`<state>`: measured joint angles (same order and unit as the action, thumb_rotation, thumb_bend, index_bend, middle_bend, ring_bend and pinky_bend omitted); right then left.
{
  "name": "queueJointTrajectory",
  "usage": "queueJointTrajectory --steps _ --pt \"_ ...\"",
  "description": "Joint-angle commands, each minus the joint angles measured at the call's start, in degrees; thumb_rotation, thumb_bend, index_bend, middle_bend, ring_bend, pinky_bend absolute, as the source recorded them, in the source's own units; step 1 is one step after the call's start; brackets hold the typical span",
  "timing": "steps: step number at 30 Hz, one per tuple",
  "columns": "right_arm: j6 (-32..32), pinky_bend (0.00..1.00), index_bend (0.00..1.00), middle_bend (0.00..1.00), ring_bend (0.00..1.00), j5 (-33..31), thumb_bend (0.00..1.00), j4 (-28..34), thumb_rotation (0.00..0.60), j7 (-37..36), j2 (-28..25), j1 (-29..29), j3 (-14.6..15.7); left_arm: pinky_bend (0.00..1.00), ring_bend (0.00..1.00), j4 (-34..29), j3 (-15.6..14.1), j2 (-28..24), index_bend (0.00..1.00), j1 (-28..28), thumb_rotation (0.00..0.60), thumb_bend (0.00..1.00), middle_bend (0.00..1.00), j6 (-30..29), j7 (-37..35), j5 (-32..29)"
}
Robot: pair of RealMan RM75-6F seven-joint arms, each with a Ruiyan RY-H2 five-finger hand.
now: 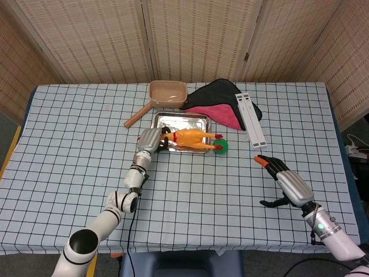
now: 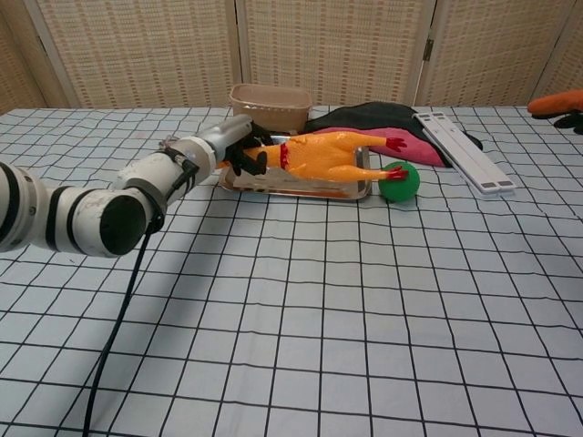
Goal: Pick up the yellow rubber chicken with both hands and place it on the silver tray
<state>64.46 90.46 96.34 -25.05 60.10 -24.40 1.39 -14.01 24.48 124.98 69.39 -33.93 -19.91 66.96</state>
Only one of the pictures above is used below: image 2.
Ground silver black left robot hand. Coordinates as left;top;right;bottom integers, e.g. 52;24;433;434
194;114;274;178

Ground black gloved person hand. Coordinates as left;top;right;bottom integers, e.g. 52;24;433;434
552;110;583;136

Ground yellow rubber chicken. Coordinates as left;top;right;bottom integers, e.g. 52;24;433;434
214;128;410;186

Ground rectangular metal tray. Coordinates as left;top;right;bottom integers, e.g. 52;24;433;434
218;133;372;202

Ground green ball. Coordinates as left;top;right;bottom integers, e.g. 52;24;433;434
379;160;421;204

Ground beige plastic basket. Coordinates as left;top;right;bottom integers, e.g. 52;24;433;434
229;83;313;134

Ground woven folding screen panel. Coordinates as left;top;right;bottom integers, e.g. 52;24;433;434
0;0;69;115
236;0;434;108
416;0;575;108
26;0;242;110
530;0;583;108

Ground white folding stand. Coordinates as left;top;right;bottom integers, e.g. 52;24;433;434
412;110;518;198

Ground black cloth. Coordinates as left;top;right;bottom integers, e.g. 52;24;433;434
303;101;485;152

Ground pink towel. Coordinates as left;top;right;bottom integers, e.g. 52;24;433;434
312;127;446;169

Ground checked white tablecloth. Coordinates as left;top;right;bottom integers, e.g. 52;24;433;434
0;105;583;437

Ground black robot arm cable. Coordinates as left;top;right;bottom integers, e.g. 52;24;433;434
81;152;201;437

